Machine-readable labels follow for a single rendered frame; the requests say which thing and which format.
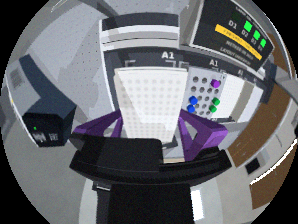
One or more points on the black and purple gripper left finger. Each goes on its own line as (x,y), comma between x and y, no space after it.
(98,125)

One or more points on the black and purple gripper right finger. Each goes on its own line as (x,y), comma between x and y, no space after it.
(209,134)

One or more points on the white well plate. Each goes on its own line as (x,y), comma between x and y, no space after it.
(229,97)
(150,100)

